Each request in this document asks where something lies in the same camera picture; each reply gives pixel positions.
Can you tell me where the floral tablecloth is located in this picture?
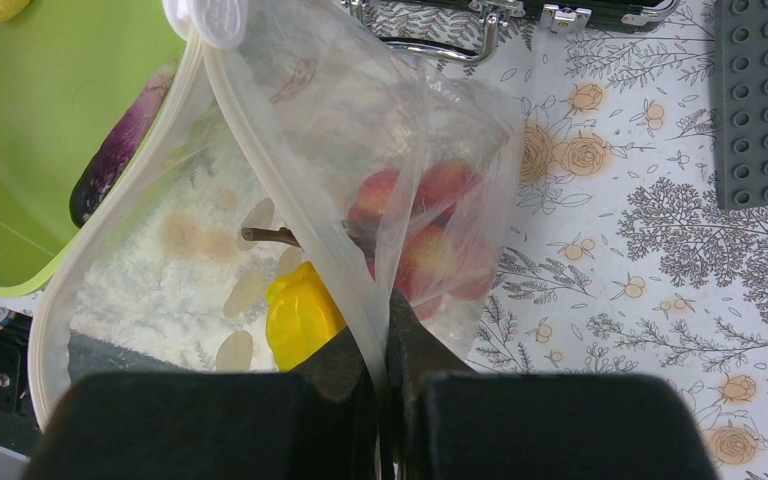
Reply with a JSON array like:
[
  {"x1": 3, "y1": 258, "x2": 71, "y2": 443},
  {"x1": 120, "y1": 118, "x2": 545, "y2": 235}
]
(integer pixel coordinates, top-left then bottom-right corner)
[{"x1": 0, "y1": 0, "x2": 768, "y2": 480}]

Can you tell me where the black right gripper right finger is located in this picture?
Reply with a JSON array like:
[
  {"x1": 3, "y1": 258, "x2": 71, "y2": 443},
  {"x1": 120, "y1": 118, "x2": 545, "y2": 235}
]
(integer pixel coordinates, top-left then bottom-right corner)
[{"x1": 386, "y1": 289, "x2": 474, "y2": 479}]

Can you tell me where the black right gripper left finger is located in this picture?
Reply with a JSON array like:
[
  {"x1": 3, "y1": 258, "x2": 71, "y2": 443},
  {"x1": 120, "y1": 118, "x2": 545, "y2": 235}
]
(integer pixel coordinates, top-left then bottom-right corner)
[{"x1": 292, "y1": 329, "x2": 374, "y2": 479}]

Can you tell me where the green starfruit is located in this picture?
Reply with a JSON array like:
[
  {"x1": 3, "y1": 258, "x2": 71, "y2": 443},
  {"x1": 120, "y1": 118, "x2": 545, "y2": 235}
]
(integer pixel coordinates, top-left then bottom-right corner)
[{"x1": 265, "y1": 261, "x2": 346, "y2": 372}]

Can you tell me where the clear zip top bag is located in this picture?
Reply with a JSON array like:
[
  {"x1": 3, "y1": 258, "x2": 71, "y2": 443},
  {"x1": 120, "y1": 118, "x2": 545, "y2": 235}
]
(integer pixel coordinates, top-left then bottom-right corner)
[{"x1": 27, "y1": 0, "x2": 528, "y2": 432}]

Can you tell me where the green plastic tray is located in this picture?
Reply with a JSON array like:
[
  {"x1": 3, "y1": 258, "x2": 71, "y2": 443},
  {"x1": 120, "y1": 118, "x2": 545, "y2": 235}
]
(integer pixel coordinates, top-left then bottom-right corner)
[{"x1": 0, "y1": 1, "x2": 183, "y2": 297}]

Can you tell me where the black poker chip case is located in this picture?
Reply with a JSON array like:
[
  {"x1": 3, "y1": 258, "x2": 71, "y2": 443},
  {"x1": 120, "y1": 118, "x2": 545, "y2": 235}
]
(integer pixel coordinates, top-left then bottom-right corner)
[{"x1": 340, "y1": 0, "x2": 683, "y2": 66}]

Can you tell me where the black brick baseplate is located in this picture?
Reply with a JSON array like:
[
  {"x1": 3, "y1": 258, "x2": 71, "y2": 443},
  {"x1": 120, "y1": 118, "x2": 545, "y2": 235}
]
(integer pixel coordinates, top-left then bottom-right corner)
[{"x1": 712, "y1": 0, "x2": 768, "y2": 211}]

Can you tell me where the purple eggplant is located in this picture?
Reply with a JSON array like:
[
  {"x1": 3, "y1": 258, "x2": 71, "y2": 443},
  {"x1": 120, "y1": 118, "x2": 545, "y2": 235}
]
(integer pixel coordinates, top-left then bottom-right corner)
[{"x1": 69, "y1": 62, "x2": 177, "y2": 228}]

